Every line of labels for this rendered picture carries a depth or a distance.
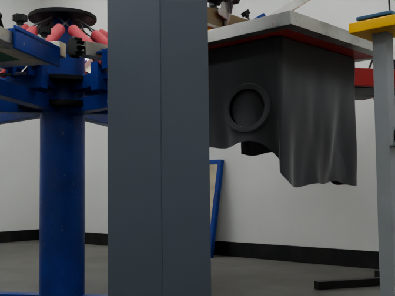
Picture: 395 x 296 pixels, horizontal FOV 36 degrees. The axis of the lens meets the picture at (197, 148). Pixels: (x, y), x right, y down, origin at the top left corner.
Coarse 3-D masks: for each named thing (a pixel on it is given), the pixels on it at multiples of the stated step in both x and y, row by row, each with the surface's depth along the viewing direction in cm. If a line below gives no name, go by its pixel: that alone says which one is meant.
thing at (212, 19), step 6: (210, 12) 211; (216, 12) 213; (210, 18) 211; (216, 18) 213; (222, 18) 216; (234, 18) 220; (240, 18) 223; (216, 24) 213; (222, 24) 215; (228, 24) 218
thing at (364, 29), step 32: (352, 32) 162; (384, 32) 160; (384, 64) 160; (384, 96) 160; (384, 128) 159; (384, 160) 159; (384, 192) 159; (384, 224) 158; (384, 256) 158; (384, 288) 158
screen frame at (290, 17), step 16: (272, 16) 166; (288, 16) 163; (304, 16) 167; (208, 32) 182; (224, 32) 178; (240, 32) 174; (256, 32) 171; (304, 32) 171; (320, 32) 173; (336, 32) 180; (352, 48) 192; (368, 48) 194
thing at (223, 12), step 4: (224, 4) 214; (220, 8) 213; (224, 8) 214; (220, 12) 212; (224, 12) 214; (224, 16) 213; (228, 16) 214; (224, 20) 215; (228, 20) 214; (224, 24) 215
